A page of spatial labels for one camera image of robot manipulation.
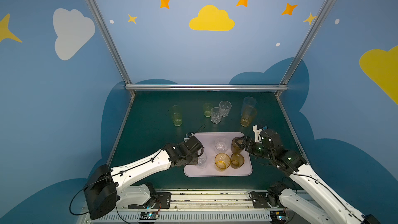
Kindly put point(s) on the left green circuit board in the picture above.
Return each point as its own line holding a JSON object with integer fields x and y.
{"x": 149, "y": 216}

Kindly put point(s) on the green circuit board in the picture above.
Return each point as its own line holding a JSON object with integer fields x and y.
{"x": 278, "y": 217}
{"x": 149, "y": 216}

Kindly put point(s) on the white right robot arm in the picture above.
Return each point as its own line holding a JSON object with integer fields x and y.
{"x": 331, "y": 208}

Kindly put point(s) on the small green transparent glass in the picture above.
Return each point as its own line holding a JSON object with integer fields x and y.
{"x": 207, "y": 107}

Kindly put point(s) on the right green circuit board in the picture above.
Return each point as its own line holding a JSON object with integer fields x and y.
{"x": 278, "y": 217}

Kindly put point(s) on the clear faceted glass four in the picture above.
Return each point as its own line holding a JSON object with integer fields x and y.
{"x": 225, "y": 107}

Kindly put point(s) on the left aluminium frame post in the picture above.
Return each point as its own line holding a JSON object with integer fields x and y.
{"x": 93, "y": 6}

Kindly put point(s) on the clear faceted glass one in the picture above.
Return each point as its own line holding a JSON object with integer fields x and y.
{"x": 202, "y": 159}

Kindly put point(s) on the tall frosted blue glass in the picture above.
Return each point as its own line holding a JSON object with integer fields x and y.
{"x": 249, "y": 101}

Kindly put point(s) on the right table edge rail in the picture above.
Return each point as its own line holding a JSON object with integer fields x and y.
{"x": 292, "y": 130}

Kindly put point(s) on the white plastic tray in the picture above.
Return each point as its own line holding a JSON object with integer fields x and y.
{"x": 208, "y": 141}

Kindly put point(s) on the clear faceted glass two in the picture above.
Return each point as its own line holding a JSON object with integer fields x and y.
{"x": 216, "y": 115}

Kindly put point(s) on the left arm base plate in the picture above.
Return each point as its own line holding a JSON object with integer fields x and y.
{"x": 161, "y": 199}

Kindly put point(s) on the dimpled amber glass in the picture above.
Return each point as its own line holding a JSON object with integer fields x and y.
{"x": 234, "y": 145}
{"x": 237, "y": 160}

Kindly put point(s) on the tall green transparent glass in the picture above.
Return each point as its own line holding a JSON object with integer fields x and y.
{"x": 176, "y": 115}

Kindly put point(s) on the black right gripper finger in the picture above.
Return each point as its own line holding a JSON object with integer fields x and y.
{"x": 243, "y": 148}
{"x": 245, "y": 140}

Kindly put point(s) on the aluminium frame post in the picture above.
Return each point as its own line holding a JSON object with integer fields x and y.
{"x": 93, "y": 6}
{"x": 310, "y": 36}

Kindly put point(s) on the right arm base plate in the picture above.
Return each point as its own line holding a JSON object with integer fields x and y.
{"x": 265, "y": 200}

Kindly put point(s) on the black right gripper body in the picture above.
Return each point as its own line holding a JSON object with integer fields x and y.
{"x": 249, "y": 146}

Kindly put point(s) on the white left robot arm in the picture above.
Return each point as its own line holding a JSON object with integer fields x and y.
{"x": 106, "y": 189}

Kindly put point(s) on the horizontal aluminium frame rail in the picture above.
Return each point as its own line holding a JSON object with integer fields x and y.
{"x": 165, "y": 87}

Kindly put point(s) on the right aluminium frame post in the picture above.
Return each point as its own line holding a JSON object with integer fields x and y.
{"x": 310, "y": 36}

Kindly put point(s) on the table edge rail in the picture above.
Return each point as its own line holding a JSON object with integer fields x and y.
{"x": 292, "y": 130}
{"x": 120, "y": 132}

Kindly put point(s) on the left table edge rail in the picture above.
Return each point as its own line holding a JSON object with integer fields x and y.
{"x": 120, "y": 132}

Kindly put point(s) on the clear faceted glass three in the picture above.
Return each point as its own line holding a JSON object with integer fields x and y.
{"x": 221, "y": 145}

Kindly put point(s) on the tall yellow transparent glass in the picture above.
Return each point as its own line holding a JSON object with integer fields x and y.
{"x": 248, "y": 115}

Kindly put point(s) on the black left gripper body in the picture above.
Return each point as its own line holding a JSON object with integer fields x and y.
{"x": 195, "y": 147}

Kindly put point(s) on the short yellow transparent glass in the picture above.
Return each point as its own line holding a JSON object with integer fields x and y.
{"x": 222, "y": 161}

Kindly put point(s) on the white vented cable duct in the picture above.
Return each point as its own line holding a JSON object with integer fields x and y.
{"x": 181, "y": 217}

